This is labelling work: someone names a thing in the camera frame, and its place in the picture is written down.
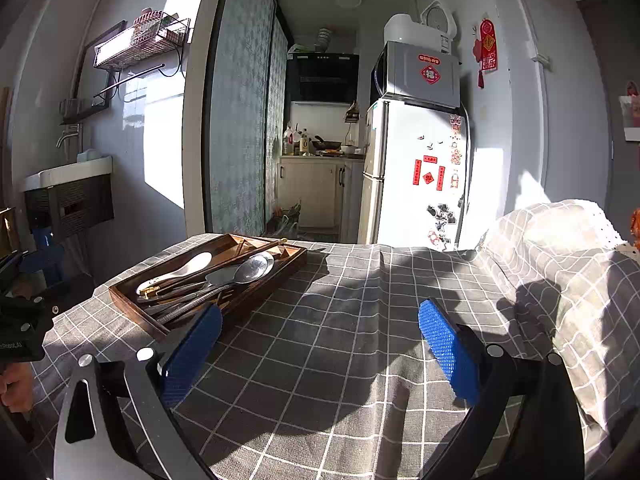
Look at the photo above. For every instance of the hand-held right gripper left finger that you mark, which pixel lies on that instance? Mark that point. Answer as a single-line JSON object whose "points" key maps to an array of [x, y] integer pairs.
{"points": [[192, 355]]}

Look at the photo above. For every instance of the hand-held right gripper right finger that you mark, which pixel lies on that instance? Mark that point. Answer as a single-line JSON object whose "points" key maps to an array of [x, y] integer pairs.
{"points": [[447, 350]]}

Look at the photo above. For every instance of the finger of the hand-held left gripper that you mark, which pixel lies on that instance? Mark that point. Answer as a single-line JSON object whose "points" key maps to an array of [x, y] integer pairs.
{"points": [[11, 267]]}

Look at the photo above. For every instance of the metal fork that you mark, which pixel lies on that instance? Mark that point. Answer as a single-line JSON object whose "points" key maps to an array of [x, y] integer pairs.
{"points": [[222, 276]]}

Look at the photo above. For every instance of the white ceramic spoon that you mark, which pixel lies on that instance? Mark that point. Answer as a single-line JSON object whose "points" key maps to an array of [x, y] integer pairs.
{"points": [[185, 267]]}

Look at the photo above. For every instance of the brown wooden tray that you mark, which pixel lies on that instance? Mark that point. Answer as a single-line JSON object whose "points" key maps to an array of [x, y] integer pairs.
{"points": [[272, 282]]}

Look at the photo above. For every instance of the metal spoon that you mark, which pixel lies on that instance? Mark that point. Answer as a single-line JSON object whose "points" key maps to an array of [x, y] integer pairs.
{"points": [[255, 266]]}

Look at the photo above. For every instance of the person's left hand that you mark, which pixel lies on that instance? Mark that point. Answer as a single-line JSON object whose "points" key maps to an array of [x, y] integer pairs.
{"points": [[15, 390]]}

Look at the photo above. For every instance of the blue stool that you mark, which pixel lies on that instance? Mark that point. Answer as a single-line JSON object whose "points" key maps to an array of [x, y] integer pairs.
{"points": [[45, 260]]}

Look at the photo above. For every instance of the white sink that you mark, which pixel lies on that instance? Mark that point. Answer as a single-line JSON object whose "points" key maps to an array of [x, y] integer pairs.
{"points": [[65, 172]]}

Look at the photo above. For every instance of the grey checked tablecloth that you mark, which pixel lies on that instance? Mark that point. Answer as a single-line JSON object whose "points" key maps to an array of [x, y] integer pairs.
{"points": [[325, 360]]}

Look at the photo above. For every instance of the metal faucet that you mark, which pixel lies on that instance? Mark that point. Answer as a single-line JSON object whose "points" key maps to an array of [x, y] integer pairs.
{"points": [[67, 140]]}

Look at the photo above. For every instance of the plastic bags with vegetables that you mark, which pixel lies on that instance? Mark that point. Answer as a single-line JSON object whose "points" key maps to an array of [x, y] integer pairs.
{"points": [[284, 220]]}

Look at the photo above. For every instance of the white refrigerator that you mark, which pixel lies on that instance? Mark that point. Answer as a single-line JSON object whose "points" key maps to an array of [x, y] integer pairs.
{"points": [[400, 185]]}

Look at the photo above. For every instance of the white lace cloth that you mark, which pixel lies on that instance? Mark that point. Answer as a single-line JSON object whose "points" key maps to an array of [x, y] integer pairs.
{"points": [[595, 220]]}

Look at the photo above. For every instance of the cream kitchen cabinet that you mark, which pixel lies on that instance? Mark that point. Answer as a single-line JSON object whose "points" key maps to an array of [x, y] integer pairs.
{"points": [[310, 185]]}

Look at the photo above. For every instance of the orange snack bag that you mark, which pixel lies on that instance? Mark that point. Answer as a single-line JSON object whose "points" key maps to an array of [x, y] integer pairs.
{"points": [[635, 230]]}

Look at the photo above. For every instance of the patterned sliding door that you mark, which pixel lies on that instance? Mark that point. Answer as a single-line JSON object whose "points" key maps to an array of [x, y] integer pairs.
{"points": [[240, 135]]}

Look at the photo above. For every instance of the black towel bar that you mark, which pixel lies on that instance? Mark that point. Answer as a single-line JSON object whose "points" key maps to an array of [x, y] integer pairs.
{"points": [[130, 76]]}

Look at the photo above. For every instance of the large oil bottle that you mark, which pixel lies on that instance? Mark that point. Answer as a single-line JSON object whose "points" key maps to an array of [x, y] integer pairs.
{"points": [[288, 141]]}

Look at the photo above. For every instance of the small sauce bottle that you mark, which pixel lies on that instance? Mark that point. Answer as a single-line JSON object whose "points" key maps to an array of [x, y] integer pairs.
{"points": [[304, 144]]}

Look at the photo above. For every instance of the black wok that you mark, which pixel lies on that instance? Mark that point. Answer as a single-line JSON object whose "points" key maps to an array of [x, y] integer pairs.
{"points": [[326, 144]]}

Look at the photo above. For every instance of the grey door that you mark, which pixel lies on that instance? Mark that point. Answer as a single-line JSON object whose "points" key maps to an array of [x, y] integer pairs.
{"points": [[620, 175]]}

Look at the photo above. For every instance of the silver microwave oven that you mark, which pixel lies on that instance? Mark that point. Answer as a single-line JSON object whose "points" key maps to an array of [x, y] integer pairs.
{"points": [[425, 72]]}

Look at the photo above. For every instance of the white gift bag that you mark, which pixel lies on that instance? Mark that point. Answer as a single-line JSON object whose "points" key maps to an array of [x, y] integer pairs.
{"points": [[631, 115]]}

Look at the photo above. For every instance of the black range hood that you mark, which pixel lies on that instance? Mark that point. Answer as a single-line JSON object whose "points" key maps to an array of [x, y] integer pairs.
{"points": [[320, 77]]}

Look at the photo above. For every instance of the red hanging ornament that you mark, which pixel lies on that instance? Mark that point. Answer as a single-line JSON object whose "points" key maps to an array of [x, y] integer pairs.
{"points": [[488, 45]]}

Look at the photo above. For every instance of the white countertop appliance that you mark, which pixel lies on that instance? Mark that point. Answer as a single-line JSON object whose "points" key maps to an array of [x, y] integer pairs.
{"points": [[405, 30]]}

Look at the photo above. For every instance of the stack of bowls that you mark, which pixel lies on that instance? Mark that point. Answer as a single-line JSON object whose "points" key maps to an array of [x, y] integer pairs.
{"points": [[323, 39]]}

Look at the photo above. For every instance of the small black wall shelf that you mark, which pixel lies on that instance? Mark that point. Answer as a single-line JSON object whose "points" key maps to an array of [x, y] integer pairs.
{"points": [[82, 112]]}

